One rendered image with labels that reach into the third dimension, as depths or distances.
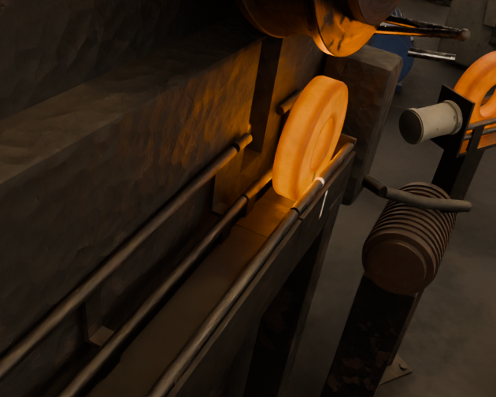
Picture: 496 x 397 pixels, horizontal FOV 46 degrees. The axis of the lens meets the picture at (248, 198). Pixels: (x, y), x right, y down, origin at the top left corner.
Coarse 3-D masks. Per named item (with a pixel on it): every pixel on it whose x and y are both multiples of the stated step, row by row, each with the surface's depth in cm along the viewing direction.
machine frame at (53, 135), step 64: (0, 0) 37; (64, 0) 42; (128, 0) 48; (192, 0) 58; (0, 64) 39; (64, 64) 44; (128, 64) 52; (192, 64) 54; (256, 64) 64; (320, 64) 86; (0, 128) 40; (64, 128) 41; (128, 128) 45; (192, 128) 55; (256, 128) 75; (0, 192) 35; (64, 192) 41; (128, 192) 49; (0, 256) 37; (64, 256) 44; (0, 320) 40; (0, 384) 43; (64, 384) 52
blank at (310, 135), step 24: (312, 96) 67; (336, 96) 70; (288, 120) 67; (312, 120) 66; (336, 120) 75; (288, 144) 67; (312, 144) 68; (336, 144) 80; (288, 168) 68; (312, 168) 74; (288, 192) 71
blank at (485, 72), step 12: (480, 60) 99; (492, 60) 98; (468, 72) 99; (480, 72) 98; (492, 72) 98; (456, 84) 101; (468, 84) 99; (480, 84) 99; (492, 84) 100; (468, 96) 99; (480, 96) 101; (492, 96) 107; (480, 108) 107; (492, 108) 106; (480, 120) 104
